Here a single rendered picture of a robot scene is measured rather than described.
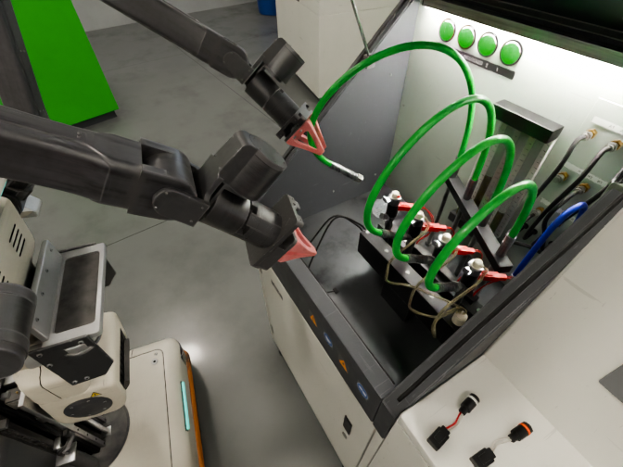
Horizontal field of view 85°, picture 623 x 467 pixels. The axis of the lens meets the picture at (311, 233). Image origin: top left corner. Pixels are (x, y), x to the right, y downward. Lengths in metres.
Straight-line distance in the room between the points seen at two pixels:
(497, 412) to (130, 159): 0.70
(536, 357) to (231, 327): 1.48
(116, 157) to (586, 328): 0.67
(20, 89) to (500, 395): 1.05
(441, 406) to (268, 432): 1.09
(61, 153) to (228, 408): 1.50
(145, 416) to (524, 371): 1.25
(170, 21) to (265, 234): 0.45
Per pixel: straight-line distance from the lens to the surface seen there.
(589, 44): 0.81
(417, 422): 0.71
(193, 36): 0.75
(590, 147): 0.87
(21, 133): 0.38
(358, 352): 0.76
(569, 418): 0.77
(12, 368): 0.60
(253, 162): 0.40
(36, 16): 3.72
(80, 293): 0.88
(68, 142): 0.39
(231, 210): 0.43
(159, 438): 1.50
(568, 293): 0.67
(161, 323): 2.04
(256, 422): 1.71
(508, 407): 0.77
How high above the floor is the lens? 1.64
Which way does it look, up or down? 47 degrees down
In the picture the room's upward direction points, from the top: 1 degrees counter-clockwise
